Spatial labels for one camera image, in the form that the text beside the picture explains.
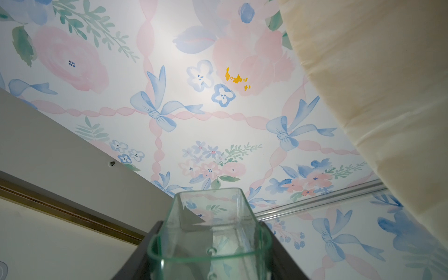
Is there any cream waste bin with liner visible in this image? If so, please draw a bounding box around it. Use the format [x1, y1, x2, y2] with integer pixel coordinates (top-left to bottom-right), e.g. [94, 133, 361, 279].
[280, 1, 448, 245]

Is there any aluminium corner post right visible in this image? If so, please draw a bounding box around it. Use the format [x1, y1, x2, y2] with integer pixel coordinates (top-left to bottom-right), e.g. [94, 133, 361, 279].
[255, 179, 387, 221]

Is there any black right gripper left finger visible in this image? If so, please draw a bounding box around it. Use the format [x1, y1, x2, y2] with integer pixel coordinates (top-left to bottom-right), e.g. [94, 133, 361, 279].
[112, 220, 163, 280]

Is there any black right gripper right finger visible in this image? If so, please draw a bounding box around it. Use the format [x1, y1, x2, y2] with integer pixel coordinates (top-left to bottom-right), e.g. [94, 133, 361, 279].
[260, 222, 309, 280]

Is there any clear green-tinted tray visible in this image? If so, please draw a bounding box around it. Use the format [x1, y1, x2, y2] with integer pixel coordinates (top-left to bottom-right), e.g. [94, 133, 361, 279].
[147, 188, 272, 280]

